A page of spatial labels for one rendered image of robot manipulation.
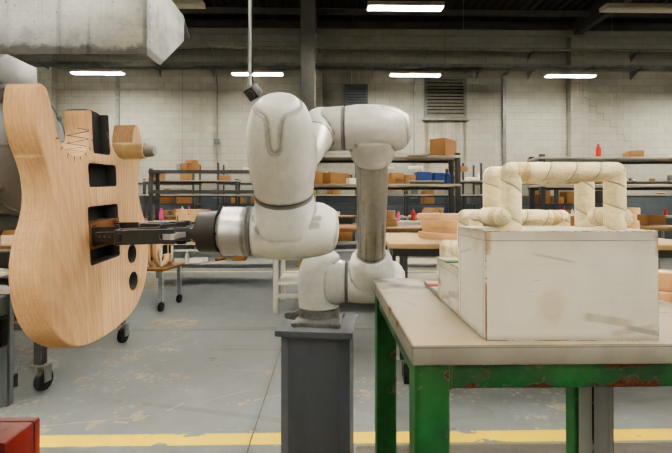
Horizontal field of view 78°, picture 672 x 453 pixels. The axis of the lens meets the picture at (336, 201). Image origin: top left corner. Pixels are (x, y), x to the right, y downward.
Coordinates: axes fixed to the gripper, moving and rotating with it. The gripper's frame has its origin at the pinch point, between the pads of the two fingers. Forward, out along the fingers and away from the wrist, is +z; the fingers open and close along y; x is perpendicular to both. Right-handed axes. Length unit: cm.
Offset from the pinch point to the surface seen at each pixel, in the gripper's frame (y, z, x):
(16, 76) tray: 11.2, 22.9, 30.6
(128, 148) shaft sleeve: 7.3, -0.9, 15.6
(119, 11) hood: -5.5, -6.2, 36.7
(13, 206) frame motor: 4.1, 19.4, 4.7
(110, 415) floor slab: 146, 79, -117
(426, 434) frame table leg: -14, -54, -30
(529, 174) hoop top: -10, -72, 10
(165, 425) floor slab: 136, 46, -117
